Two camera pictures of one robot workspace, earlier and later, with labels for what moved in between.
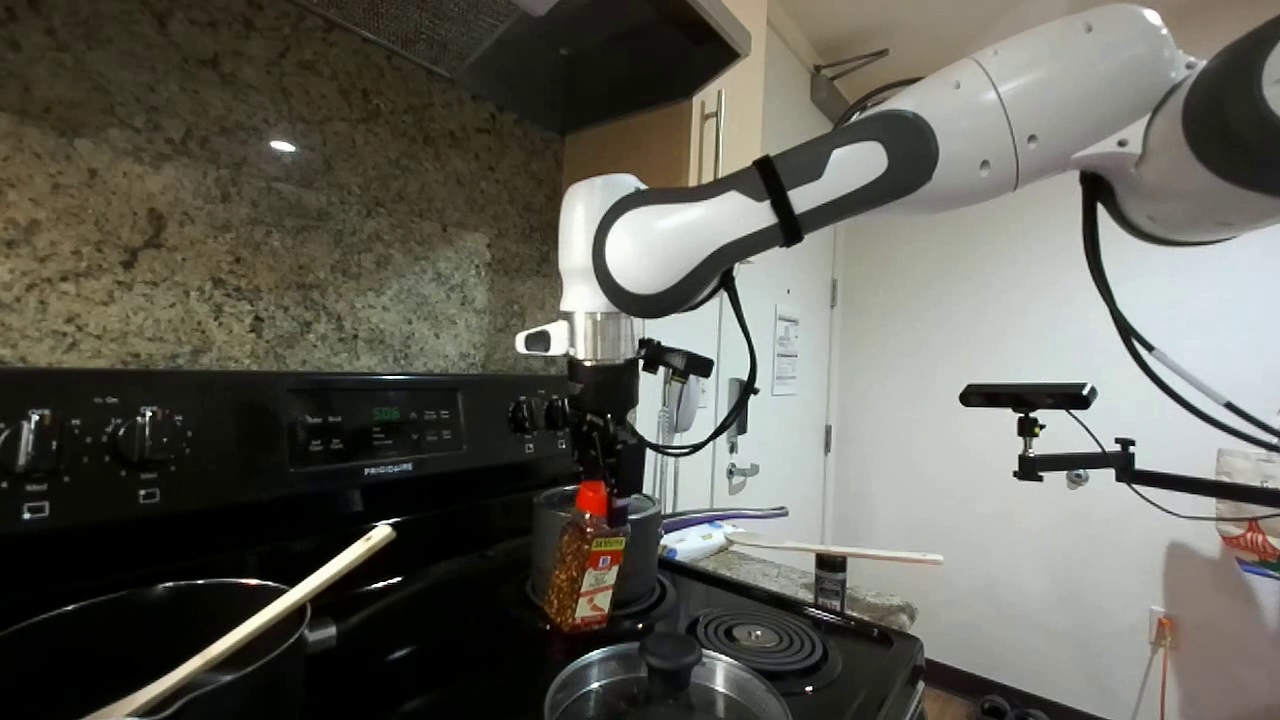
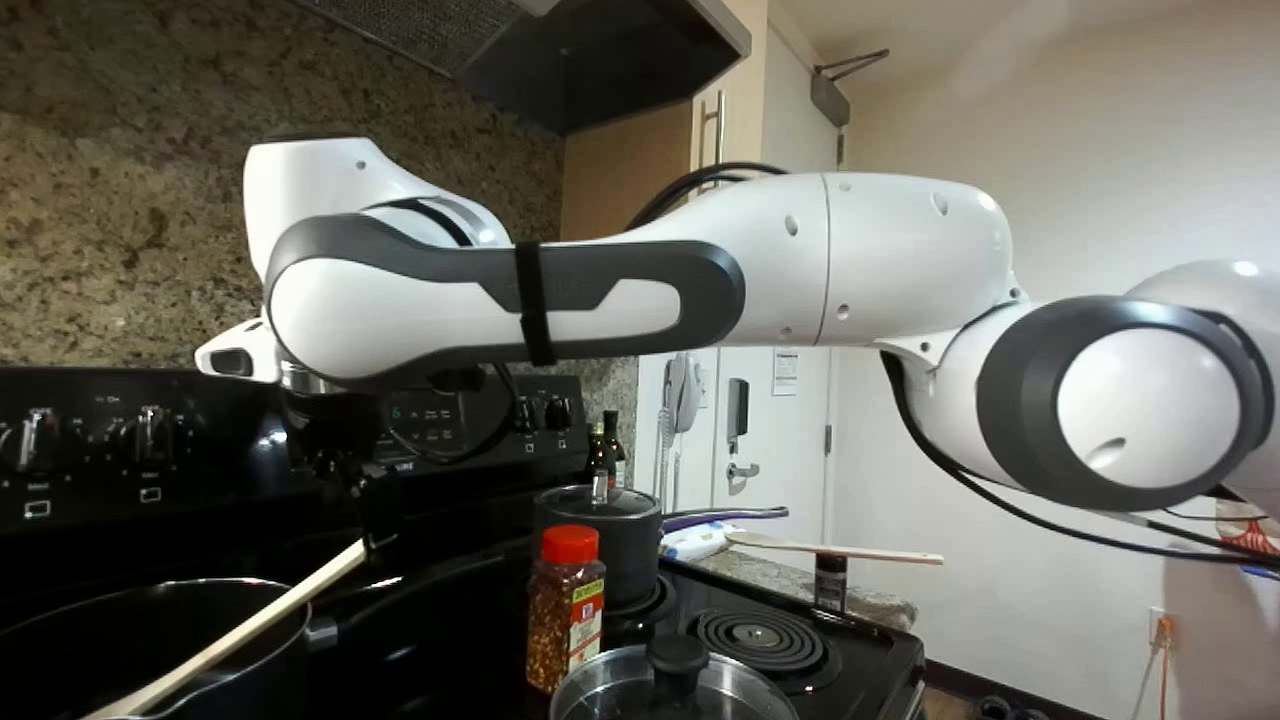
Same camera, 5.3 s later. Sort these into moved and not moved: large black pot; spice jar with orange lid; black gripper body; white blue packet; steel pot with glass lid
Moved: spice jar with orange lid; black gripper body
Not moved: large black pot; white blue packet; steel pot with glass lid
